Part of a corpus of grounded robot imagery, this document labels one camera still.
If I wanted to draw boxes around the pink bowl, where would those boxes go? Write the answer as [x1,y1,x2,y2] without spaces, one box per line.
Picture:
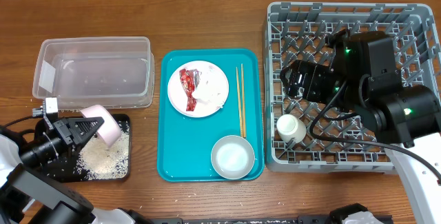
[80,105,121,148]

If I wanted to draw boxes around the white cup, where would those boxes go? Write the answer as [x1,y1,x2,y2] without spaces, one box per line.
[276,114,307,143]

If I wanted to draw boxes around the large white plate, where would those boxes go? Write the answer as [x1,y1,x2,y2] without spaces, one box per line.
[167,61,229,118]

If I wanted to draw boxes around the white napkin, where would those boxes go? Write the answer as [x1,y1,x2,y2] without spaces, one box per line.
[192,71,227,108]

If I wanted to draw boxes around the grey bowl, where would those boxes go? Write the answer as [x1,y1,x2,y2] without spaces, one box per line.
[211,135,256,180]

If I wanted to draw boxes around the red snack wrapper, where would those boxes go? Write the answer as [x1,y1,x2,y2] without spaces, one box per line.
[179,68,200,112]

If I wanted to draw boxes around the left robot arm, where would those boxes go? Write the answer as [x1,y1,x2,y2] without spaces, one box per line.
[1,117,153,224]

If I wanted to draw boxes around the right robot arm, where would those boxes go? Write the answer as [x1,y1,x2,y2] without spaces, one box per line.
[280,30,440,223]

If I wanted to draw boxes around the grey dishwasher rack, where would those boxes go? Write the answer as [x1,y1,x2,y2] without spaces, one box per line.
[263,2,440,174]

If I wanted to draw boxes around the black plastic tray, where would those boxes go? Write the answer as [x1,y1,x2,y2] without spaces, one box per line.
[38,114,132,183]

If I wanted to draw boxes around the spilled rice pile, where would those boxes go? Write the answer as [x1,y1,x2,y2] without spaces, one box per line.
[74,121,130,181]

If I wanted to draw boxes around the clear plastic bin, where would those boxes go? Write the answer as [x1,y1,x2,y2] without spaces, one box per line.
[32,37,155,110]

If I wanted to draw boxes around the left wooden chopstick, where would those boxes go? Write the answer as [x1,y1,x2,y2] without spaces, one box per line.
[236,67,244,137]

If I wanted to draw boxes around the teal serving tray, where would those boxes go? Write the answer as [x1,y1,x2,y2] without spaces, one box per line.
[157,48,265,183]

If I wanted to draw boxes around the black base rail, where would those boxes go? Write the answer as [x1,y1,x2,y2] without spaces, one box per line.
[151,214,328,224]

